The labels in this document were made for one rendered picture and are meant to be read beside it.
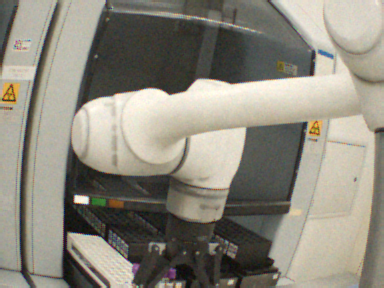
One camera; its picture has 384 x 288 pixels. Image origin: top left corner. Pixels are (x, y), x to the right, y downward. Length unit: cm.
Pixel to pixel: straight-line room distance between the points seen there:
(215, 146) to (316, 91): 26
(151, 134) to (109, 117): 7
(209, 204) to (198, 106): 24
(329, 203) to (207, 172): 249
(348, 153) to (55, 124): 234
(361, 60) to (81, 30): 93
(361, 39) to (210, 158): 58
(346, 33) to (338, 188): 301
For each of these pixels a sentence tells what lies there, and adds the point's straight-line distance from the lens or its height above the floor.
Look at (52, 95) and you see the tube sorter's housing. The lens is 139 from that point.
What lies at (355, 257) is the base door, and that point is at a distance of 390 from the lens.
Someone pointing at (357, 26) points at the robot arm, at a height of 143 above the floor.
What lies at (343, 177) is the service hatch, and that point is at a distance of 355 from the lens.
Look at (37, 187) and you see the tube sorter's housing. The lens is 143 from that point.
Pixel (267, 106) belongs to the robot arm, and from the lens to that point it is 88.
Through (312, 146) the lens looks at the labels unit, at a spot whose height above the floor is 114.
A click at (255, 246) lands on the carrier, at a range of 175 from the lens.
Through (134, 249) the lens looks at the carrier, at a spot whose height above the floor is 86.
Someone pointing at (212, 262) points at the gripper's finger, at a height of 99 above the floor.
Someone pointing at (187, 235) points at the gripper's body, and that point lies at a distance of 112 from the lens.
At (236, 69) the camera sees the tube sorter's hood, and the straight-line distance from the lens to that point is 157.
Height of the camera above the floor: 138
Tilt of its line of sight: 10 degrees down
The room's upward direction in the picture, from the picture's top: 12 degrees clockwise
